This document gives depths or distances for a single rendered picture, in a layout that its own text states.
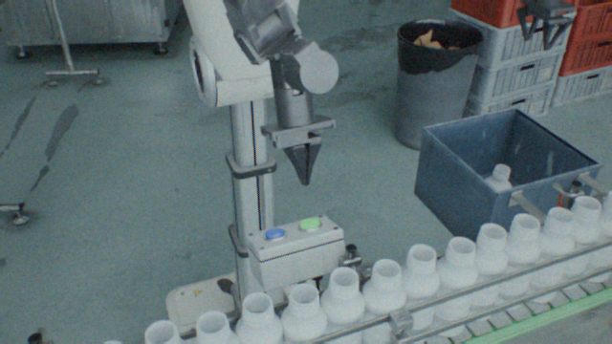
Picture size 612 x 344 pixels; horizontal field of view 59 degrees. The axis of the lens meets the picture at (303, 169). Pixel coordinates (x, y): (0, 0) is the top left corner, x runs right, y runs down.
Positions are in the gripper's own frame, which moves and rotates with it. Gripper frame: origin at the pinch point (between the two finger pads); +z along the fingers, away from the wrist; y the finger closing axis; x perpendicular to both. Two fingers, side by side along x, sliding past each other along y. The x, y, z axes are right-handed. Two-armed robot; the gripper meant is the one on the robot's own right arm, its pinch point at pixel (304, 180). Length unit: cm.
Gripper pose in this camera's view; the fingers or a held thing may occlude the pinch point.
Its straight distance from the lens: 84.7
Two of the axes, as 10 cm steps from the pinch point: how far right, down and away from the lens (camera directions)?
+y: 9.3, -2.2, 3.1
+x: -3.5, -2.2, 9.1
